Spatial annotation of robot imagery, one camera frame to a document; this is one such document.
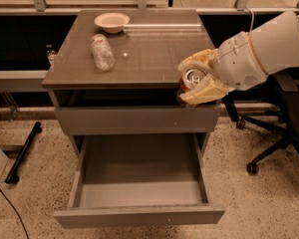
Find grey drawer cabinet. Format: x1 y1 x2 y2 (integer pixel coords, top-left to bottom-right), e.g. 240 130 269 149
43 9 213 153

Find white paper bowl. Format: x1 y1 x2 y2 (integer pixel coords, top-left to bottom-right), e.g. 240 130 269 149
94 13 130 34

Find white hanging cable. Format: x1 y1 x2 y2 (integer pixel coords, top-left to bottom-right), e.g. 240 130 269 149
248 7 255 32

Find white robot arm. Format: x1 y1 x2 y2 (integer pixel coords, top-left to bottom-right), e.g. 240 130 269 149
178 2 299 106

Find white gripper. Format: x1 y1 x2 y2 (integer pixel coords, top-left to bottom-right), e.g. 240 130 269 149
177 32 267 105

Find black floor cable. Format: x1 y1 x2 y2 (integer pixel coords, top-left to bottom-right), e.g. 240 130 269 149
0 172 30 239

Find closed grey top drawer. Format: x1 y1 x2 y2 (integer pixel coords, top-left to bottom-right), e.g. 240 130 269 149
55 106 220 135

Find small bottle behind cabinet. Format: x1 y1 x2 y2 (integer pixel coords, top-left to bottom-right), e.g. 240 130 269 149
46 45 56 67

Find clear plastic water bottle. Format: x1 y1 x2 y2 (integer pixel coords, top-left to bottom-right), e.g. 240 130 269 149
91 34 115 71

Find black office chair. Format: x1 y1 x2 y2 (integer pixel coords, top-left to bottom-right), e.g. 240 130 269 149
235 67 299 175

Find black metal bar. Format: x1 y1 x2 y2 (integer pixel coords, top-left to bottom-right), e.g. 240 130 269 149
4 121 42 184

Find orange soda can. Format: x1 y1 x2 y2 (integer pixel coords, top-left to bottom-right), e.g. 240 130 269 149
179 67 210 100

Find open grey middle drawer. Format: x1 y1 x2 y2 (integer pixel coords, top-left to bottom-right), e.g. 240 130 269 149
54 133 224 228

